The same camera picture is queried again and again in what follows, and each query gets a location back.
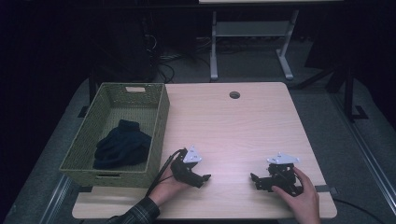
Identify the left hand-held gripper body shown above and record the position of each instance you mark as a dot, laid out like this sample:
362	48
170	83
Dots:
183	171

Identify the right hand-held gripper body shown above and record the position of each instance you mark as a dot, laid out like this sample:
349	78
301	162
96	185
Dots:
281	177

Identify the dark blue cloth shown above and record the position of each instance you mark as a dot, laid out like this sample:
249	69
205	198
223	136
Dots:
123	147

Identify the green woven basket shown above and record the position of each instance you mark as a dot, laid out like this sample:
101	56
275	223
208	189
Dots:
93	124

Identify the person's left hand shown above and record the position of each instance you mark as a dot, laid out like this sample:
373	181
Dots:
166	189

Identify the person's right hand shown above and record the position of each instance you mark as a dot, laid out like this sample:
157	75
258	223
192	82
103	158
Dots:
306	202

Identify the black stand base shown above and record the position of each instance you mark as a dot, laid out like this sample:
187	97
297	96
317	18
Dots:
348	90

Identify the dark computer tower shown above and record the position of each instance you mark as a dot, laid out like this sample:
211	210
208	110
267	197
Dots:
127	53

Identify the white metal stand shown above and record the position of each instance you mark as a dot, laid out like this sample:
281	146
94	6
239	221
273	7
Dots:
249	29

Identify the metal floor rail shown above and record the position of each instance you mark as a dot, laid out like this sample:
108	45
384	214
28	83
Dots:
367	155
54	199

